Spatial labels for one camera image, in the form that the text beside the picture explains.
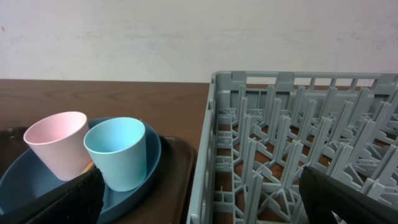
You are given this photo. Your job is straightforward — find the grey dishwasher rack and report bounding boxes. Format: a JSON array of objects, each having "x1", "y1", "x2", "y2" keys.
[{"x1": 187, "y1": 71, "x2": 397, "y2": 223}]

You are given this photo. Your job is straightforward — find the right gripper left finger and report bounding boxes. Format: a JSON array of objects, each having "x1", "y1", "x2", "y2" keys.
[{"x1": 1, "y1": 168, "x2": 105, "y2": 224}]

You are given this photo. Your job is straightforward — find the pink cup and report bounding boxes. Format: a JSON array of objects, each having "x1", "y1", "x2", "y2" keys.
[{"x1": 24, "y1": 111, "x2": 92, "y2": 181}]

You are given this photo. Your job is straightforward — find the light blue cup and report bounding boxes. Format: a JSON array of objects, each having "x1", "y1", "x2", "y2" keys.
[{"x1": 83, "y1": 117, "x2": 147, "y2": 192}]

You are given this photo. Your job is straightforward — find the brown serving tray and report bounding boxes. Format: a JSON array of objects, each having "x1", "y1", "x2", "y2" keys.
[{"x1": 1, "y1": 127, "x2": 195, "y2": 223}]

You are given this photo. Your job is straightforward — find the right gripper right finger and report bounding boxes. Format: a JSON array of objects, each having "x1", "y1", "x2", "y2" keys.
[{"x1": 299, "y1": 166, "x2": 397, "y2": 224}]

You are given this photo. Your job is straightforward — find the left wooden chopstick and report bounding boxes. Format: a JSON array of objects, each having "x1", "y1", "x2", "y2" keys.
[{"x1": 81, "y1": 161, "x2": 95, "y2": 174}]

